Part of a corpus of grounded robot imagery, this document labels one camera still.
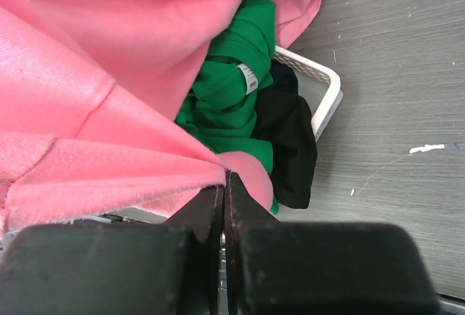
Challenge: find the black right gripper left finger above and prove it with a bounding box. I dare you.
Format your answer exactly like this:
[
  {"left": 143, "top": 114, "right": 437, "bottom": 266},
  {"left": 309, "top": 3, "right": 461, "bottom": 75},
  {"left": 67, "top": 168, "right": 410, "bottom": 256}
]
[{"left": 1, "top": 187, "right": 224, "bottom": 314}]

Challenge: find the pink t shirt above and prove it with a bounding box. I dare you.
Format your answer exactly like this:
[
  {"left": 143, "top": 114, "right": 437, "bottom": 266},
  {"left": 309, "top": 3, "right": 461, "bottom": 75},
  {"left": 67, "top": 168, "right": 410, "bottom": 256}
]
[{"left": 1, "top": 0, "right": 322, "bottom": 233}]

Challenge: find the black t shirt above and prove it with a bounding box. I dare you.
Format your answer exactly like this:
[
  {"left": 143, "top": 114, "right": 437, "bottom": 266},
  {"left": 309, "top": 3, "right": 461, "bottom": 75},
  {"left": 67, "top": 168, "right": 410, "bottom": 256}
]
[{"left": 252, "top": 91, "right": 318, "bottom": 209}]

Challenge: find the white plastic basket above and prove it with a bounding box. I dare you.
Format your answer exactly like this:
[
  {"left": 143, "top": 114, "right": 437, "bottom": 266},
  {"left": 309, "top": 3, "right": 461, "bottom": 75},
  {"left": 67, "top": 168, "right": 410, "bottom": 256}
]
[{"left": 97, "top": 45, "right": 344, "bottom": 225}]

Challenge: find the navy blue t shirt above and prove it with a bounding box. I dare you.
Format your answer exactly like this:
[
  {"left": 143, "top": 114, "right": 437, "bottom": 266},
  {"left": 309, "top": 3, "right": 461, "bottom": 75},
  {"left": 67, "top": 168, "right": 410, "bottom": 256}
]
[{"left": 269, "top": 60, "right": 299, "bottom": 94}]

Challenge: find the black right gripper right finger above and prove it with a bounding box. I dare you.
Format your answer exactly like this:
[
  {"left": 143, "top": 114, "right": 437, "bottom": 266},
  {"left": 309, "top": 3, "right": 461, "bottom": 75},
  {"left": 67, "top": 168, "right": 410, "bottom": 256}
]
[{"left": 224, "top": 172, "right": 440, "bottom": 314}]

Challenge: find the green t shirt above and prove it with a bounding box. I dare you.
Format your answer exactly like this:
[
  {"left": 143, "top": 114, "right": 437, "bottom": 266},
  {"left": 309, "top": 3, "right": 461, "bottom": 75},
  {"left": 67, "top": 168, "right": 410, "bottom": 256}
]
[{"left": 176, "top": 0, "right": 276, "bottom": 210}]

